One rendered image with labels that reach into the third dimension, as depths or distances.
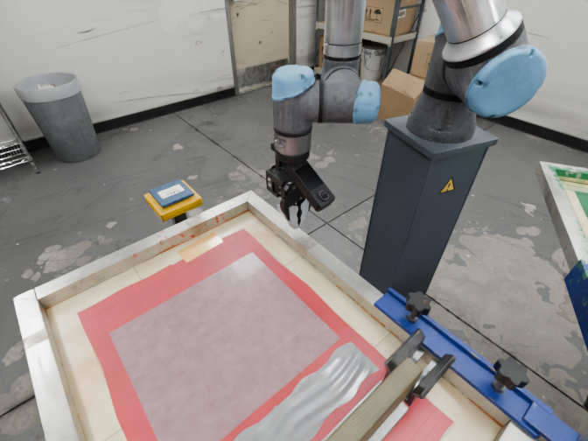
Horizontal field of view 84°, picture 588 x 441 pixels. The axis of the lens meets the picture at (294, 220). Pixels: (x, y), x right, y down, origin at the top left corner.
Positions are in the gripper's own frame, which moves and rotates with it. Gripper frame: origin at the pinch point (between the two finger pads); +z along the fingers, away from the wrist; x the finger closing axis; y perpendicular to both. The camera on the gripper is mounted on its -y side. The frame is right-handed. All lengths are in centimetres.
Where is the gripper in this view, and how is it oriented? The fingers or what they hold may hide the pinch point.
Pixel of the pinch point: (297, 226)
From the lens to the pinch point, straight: 79.2
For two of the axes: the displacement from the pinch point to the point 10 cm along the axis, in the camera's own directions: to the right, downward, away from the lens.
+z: -0.1, 7.5, 6.6
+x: -7.6, 4.2, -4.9
